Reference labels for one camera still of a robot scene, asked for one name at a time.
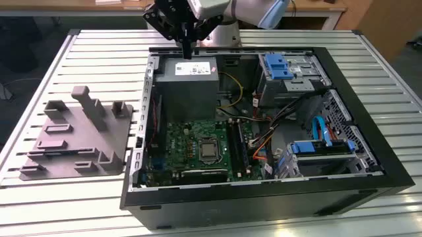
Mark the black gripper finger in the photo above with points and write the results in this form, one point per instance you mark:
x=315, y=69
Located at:
x=202, y=30
x=158, y=27

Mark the hard disk in blue carrier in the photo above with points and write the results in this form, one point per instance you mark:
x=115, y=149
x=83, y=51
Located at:
x=306, y=147

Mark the black RAM slot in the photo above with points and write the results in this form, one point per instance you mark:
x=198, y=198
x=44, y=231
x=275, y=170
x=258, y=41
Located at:
x=234, y=148

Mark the black graphics card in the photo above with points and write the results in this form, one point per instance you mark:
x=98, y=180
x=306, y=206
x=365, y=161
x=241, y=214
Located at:
x=205, y=175

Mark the grey power supply unit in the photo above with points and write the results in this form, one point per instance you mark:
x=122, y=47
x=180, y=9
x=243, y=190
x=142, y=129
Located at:
x=187, y=93

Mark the blue plastic drive carrier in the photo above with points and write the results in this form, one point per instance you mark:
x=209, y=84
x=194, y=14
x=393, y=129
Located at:
x=277, y=64

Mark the grey plastic parts rack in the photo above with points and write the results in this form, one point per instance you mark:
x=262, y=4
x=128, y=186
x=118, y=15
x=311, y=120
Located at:
x=75, y=138

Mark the wooden desk white frame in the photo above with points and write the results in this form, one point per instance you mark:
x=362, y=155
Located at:
x=317, y=6

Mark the silver disk bay cage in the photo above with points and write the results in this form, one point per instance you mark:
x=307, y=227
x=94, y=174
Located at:
x=326, y=157

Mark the silver drive bay cage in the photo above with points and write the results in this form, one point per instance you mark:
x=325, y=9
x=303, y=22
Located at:
x=297, y=86

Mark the black office chair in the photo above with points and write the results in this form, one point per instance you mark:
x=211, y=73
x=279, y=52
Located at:
x=19, y=49

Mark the black open PC case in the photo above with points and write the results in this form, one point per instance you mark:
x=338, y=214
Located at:
x=230, y=209

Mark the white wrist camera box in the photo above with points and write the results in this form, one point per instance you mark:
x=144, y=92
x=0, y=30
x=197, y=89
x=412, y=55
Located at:
x=211, y=8

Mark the green motherboard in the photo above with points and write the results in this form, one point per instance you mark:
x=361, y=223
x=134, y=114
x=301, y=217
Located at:
x=179, y=138

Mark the silver CPU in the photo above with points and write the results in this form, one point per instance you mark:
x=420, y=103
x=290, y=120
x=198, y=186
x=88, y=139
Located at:
x=209, y=150

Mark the CPU socket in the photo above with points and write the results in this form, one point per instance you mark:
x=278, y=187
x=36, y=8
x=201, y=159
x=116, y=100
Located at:
x=207, y=162

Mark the brown wooden cabinet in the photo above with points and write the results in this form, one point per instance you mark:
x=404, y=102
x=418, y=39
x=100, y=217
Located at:
x=389, y=24

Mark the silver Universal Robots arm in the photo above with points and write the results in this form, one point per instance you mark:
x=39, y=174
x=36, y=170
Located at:
x=226, y=32

